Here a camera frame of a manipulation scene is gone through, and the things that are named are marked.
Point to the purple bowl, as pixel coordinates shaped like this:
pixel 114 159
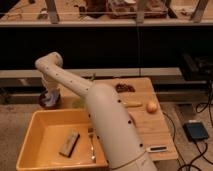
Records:
pixel 49 100

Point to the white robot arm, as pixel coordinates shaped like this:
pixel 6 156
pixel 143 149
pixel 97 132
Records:
pixel 120 140

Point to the dark brown food pile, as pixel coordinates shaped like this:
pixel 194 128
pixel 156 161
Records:
pixel 124 88

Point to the green vegetable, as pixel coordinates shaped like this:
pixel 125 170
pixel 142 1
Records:
pixel 93 77

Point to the yellow banana piece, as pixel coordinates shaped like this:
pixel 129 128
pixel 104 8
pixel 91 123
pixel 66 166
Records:
pixel 132 104

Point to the green cup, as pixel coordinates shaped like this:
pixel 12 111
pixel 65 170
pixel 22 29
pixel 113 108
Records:
pixel 78 103

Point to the silver metal fork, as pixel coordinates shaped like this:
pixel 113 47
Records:
pixel 91 136

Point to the yellow onion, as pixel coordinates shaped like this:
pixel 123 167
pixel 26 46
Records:
pixel 151 107

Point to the brown wooden block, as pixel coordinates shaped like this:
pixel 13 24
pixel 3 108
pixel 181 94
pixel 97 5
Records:
pixel 69 144

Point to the yellow plastic tub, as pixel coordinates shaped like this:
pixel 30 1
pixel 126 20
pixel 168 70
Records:
pixel 47 131

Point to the black and white marker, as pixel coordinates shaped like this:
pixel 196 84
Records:
pixel 155 149

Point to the black equipment box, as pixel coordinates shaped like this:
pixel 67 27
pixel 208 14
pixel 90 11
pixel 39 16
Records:
pixel 197 68

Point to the black foot pedal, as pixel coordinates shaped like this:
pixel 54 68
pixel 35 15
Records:
pixel 195 131

